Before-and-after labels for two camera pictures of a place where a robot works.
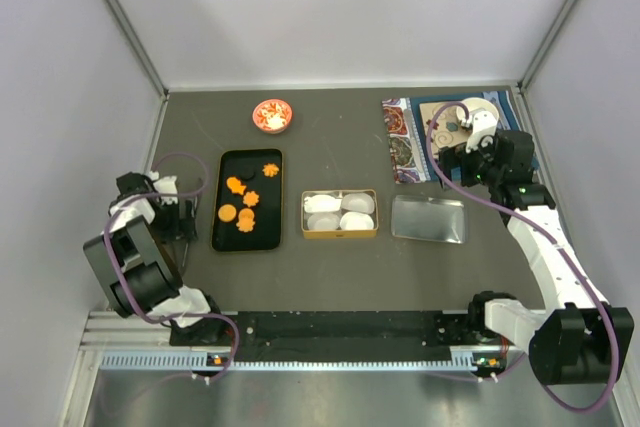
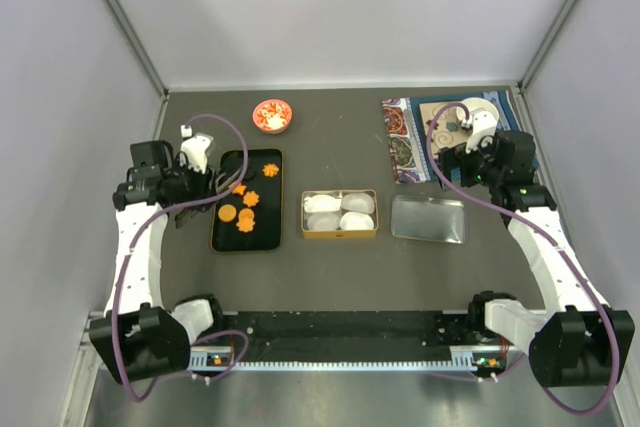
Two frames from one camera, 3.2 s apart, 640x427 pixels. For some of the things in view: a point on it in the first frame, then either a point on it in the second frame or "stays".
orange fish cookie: [234, 184] stays
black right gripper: [456, 156] stays
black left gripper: [181, 229] → [206, 187]
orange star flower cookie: [250, 198] stays
